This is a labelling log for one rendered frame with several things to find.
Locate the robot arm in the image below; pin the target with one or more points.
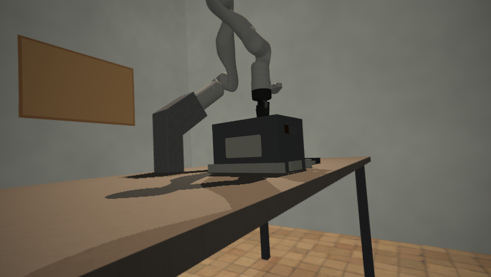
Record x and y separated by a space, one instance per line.
225 43

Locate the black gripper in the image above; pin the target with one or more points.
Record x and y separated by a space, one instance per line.
262 96

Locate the dark grey crate with dividers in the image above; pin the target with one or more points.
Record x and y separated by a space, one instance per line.
260 140

